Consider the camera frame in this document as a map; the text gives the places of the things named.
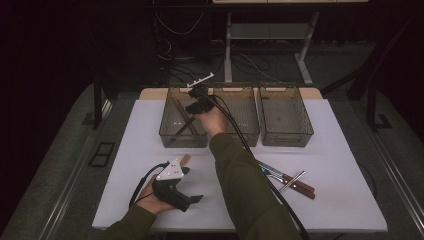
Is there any wooden handled knife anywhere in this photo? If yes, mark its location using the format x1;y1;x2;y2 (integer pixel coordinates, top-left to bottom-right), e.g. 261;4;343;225
258;161;316;194

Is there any black slanted metal frame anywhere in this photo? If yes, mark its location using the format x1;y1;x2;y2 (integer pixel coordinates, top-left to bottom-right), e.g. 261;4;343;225
320;13;418;102

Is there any black curved floor cable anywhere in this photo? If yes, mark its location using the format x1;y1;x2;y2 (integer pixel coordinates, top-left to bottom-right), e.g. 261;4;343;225
358;161;380;201

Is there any hand-held gripper cable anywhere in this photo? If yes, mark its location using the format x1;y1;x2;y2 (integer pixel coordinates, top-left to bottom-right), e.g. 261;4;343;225
199;91;312;240
128;161;171;209

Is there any person's right hand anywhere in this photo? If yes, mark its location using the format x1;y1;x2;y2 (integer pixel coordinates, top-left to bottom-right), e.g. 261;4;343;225
197;109;231;138

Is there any wooden handled fork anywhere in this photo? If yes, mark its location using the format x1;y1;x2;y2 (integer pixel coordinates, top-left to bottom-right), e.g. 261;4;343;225
262;168;316;200

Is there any right hand-held gripper cable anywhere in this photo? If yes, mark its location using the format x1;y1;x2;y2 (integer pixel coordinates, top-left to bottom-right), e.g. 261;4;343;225
199;91;312;240

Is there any black chopstick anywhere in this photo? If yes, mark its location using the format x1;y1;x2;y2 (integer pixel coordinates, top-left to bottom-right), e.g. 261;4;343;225
179;114;201;133
172;115;197;137

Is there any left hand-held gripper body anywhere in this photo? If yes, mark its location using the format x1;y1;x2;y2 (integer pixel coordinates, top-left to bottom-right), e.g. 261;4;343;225
152;158;190;213

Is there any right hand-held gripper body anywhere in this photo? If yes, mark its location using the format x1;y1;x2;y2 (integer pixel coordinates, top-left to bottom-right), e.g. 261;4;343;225
184;72;217;115

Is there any white hanging cable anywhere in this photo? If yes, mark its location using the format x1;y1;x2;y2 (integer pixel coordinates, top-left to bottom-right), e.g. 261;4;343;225
154;11;205;36

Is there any brown wooden chopstick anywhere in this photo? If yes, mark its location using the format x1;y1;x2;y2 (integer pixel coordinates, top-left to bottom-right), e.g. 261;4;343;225
173;99;197;135
178;99;200;136

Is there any white metal desk frame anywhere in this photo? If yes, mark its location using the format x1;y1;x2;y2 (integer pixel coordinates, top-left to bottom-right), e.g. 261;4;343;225
212;0;370;87

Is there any grey transparent plastic basket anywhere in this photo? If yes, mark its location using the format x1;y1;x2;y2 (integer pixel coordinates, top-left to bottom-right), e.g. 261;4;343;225
208;83;261;148
258;83;315;148
158;86;209;149

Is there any left hand-held gripper cable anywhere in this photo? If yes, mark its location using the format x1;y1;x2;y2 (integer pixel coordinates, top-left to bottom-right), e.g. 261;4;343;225
128;161;171;209

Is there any black floor socket frame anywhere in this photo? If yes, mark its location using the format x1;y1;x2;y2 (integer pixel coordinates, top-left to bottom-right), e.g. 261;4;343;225
88;141;116;168

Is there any metal spoon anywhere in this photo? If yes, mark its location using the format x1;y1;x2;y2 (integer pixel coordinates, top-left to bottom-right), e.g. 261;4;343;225
278;170;307;193

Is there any black metal stand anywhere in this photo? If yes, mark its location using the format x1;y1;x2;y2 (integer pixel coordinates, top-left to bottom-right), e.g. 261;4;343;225
81;74;113;131
365;84;394;132

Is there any tangle of black floor cables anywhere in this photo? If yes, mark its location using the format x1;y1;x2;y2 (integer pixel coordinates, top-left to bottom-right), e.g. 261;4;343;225
159;39;281;84

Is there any metal floor rail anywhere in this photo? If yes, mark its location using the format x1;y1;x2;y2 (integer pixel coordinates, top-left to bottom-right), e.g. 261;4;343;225
366;128;424;234
38;99;114;240

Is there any person's left hand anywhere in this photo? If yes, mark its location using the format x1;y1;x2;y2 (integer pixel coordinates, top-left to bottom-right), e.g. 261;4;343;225
135;177;176;216

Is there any white floor cable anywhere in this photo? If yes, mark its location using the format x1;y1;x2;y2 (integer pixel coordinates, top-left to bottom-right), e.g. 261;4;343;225
239;53;280;83

